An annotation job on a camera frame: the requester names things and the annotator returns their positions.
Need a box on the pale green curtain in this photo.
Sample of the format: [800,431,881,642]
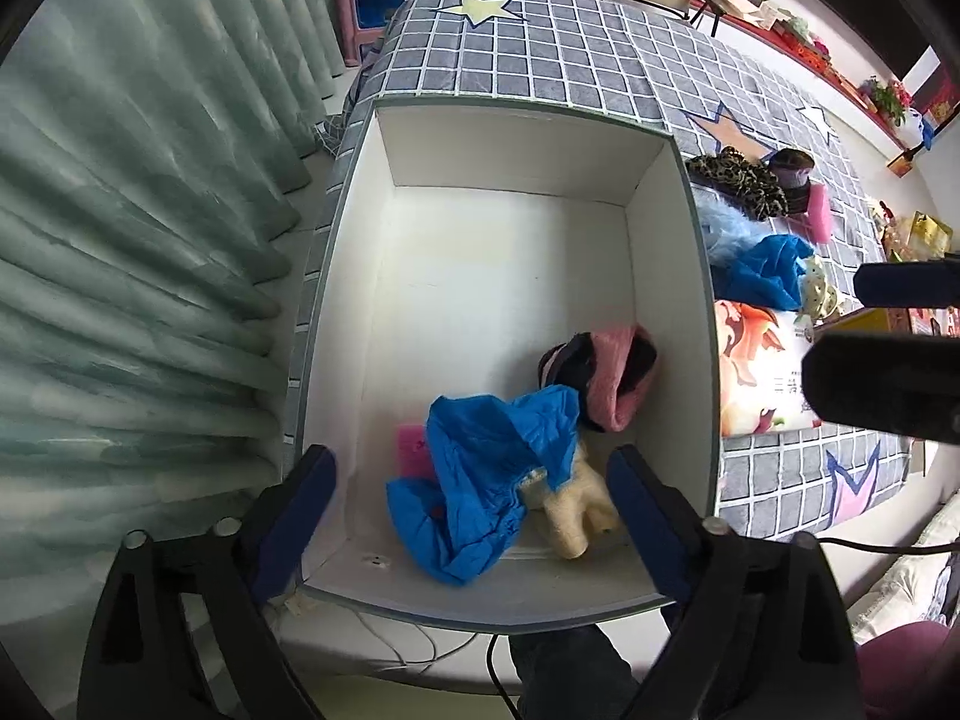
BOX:
[0,0,346,563]

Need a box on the black cable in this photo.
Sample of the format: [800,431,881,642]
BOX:
[814,536,960,560]

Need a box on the light blue fluffy scrunchie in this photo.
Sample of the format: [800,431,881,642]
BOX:
[694,191,758,267]

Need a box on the cream polka dot scrunchie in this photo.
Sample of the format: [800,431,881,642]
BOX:
[796,255,848,316]

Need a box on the white storage box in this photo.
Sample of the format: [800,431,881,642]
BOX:
[283,94,722,635]

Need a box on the blue cloth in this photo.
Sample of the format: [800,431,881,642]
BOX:
[386,384,584,586]
[712,234,815,312]

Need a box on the potted plant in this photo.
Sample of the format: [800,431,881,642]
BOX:
[862,75,912,125]

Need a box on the leopard print scrunchie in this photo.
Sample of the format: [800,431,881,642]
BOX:
[686,150,790,222]

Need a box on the person's dark trouser leg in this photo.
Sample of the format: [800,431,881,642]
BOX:
[510,622,638,720]

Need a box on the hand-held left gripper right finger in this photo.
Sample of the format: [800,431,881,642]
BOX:
[606,444,863,720]

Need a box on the pink sponge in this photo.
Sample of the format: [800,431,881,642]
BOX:
[805,184,833,245]
[396,424,437,481]

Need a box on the white quilt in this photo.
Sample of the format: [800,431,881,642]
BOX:
[851,491,960,627]

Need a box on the grey checked star blanket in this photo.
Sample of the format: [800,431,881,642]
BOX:
[281,0,920,541]

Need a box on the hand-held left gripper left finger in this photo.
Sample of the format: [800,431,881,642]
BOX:
[77,444,338,720]

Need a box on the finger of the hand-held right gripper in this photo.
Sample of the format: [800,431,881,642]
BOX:
[801,330,960,445]
[853,255,960,310]

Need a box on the floral tissue packet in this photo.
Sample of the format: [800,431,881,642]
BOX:
[714,300,826,437]

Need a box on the red wall shelf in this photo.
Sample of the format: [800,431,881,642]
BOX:
[690,0,912,158]

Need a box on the pink plastic stool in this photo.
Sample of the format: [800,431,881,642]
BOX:
[334,0,443,68]

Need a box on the cream plush toy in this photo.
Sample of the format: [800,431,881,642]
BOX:
[520,442,623,560]

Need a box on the red packet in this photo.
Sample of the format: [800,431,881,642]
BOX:
[814,304,960,337]

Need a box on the pink plush cushion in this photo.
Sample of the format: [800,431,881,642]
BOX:
[855,619,960,720]

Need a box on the pile of snack packets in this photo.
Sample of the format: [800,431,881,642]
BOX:
[870,199,955,263]

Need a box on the pink and black knit hat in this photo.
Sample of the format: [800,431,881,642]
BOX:
[537,324,661,434]

